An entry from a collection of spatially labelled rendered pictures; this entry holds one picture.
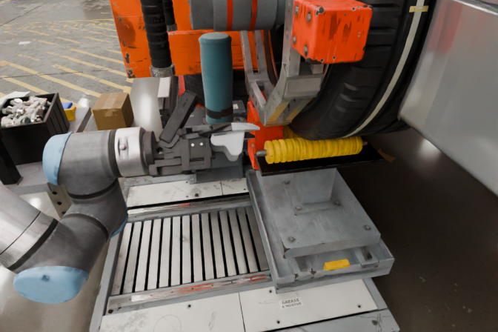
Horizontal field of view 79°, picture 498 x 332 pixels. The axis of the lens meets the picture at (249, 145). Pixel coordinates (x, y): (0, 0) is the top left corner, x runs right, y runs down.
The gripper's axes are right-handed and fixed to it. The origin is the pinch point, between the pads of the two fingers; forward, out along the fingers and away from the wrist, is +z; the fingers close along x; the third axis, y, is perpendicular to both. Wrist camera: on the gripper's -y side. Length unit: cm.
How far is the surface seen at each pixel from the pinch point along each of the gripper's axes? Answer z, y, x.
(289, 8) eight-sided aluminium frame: 5.2, -13.6, 18.6
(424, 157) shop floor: 105, 2, -88
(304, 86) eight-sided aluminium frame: 8.0, -3.7, 11.8
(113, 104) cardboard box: -58, -50, -115
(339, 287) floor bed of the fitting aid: 27, 43, -36
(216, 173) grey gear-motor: -5, 0, -78
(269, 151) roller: 6.0, 2.7, -12.8
